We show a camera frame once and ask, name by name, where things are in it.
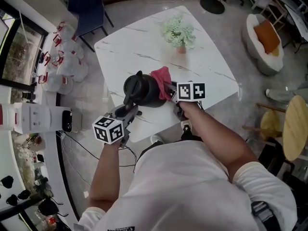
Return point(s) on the pink cloth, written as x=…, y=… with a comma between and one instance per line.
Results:
x=163, y=74

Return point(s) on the round wooden table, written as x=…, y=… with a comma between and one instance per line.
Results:
x=297, y=129

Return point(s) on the black metal chair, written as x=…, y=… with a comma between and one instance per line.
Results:
x=272, y=157

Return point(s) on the black-framed window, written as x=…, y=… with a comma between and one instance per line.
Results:
x=19, y=52

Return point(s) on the person's right forearm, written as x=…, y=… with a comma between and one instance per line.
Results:
x=211, y=133

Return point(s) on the cluster of clear water jugs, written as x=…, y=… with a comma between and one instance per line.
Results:
x=69, y=66

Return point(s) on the light wooden rack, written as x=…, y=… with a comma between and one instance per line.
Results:
x=272, y=11

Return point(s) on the white water dispenser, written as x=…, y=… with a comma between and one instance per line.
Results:
x=38, y=117

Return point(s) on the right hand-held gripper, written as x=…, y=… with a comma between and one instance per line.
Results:
x=191, y=91

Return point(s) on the person's left shoe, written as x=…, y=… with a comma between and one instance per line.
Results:
x=157, y=138

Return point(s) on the orange cushion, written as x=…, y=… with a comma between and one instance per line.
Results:
x=267, y=36

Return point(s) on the grey waste bin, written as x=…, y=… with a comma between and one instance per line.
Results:
x=67, y=120

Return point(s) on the person's right shoe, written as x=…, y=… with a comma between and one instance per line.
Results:
x=186, y=127

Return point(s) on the person's left forearm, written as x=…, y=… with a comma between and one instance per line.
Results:
x=106, y=172

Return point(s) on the cluster of small bottles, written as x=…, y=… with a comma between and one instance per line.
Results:
x=31, y=157

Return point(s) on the blue chair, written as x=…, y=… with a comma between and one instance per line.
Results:
x=86, y=8

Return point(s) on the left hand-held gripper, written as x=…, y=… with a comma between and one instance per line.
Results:
x=108, y=130

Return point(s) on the pale flowers in pink pot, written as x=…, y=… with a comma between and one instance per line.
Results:
x=179, y=34

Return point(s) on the person's shoe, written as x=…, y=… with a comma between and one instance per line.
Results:
x=186, y=127
x=157, y=138

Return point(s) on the person's black trousers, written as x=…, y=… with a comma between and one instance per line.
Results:
x=192, y=138

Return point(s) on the white round armchair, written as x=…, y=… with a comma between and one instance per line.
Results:
x=250, y=44

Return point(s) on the yellow wooden stool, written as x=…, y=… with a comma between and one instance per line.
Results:
x=270, y=124

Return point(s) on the black face mask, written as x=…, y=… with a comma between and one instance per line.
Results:
x=48, y=207
x=12, y=199
x=24, y=194
x=7, y=182

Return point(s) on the black kettle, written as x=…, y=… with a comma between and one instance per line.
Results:
x=144, y=90

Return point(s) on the person's white t-shirt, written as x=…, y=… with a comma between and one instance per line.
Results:
x=180, y=189

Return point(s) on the black cylindrical canister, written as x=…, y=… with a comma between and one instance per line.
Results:
x=27, y=95

